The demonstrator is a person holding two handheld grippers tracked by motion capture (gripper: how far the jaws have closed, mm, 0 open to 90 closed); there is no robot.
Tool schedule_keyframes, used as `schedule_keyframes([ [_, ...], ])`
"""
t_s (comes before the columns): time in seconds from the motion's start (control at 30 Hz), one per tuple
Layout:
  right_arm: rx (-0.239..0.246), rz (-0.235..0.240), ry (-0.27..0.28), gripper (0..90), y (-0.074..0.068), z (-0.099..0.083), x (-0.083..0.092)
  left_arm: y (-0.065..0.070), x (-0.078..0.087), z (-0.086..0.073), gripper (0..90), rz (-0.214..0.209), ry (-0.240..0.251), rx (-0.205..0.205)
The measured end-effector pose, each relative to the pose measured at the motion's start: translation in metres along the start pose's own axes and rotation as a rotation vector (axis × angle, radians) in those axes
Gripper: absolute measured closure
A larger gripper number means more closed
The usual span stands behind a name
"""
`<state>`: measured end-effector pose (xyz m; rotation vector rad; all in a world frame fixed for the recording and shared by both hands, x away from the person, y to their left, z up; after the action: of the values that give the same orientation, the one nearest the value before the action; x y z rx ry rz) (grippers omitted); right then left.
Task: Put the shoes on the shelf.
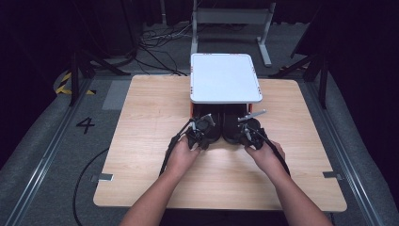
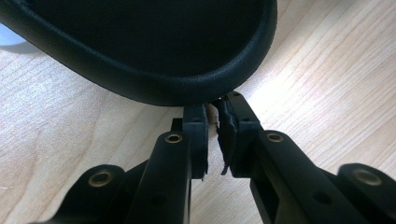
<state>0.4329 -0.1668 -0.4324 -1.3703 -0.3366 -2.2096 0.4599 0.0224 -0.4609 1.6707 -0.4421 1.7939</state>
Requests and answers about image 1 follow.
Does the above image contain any person's dark clothing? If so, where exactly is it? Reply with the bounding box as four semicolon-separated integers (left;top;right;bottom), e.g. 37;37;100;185
159;208;291;226

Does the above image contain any tangle of black floor cables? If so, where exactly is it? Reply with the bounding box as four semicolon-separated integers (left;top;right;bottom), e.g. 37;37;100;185
136;22;193;77

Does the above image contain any person's right hand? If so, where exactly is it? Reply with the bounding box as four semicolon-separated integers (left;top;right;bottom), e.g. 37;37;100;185
245;140;287;181

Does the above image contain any black stand leg frame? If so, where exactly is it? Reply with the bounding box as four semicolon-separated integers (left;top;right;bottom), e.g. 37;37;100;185
69;49;132;107
267;52;331;110

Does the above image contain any person's left hand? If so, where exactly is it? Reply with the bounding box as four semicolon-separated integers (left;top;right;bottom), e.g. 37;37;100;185
164;136;202;177

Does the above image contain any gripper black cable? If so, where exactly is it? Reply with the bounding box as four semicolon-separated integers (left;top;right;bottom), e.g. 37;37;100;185
72;118;196;226
246;124;292;177

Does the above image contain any grey metal stand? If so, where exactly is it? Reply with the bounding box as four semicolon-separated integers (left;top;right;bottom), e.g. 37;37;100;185
189;0;277;69

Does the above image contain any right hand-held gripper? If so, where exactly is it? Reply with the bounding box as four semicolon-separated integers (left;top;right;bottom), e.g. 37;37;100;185
237;108;268;151

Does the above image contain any white two-tier shoe rack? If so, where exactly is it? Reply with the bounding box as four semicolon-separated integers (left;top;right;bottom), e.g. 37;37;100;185
189;53;263;125

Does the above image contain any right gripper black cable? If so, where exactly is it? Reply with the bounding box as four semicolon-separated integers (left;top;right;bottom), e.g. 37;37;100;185
246;124;292;177

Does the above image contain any black slipper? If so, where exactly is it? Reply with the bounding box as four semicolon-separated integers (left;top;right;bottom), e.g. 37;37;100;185
191;104;225;145
222;104;262;146

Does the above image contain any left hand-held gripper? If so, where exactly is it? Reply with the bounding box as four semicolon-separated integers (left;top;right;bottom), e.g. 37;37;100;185
185;113;217;151

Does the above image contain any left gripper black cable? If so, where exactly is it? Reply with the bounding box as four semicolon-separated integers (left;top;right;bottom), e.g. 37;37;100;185
72;118;196;226

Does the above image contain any metal floor rail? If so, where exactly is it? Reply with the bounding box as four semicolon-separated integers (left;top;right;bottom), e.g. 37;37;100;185
305;80;384;226
3;78;92;226

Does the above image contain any metal table bracket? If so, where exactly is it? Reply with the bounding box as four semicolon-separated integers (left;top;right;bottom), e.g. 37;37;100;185
90;172;115;183
322;170;345;181

